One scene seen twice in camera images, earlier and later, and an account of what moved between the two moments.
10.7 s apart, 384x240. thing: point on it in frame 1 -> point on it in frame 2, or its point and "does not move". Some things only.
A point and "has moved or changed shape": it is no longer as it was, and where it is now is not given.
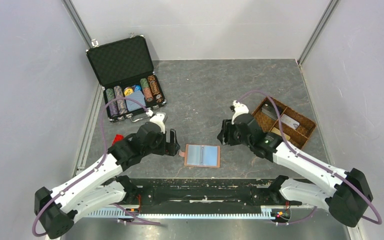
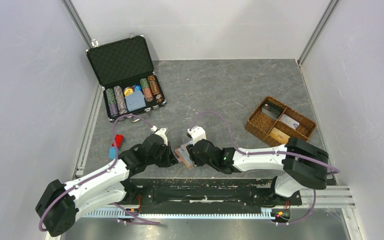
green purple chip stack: [113, 107] does not move
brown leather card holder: [201, 155] has moved or changed shape
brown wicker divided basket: [297, 129] does not move
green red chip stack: [147, 91] does not move
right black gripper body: [237, 138] -> [198, 161]
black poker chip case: [124, 68] does not move
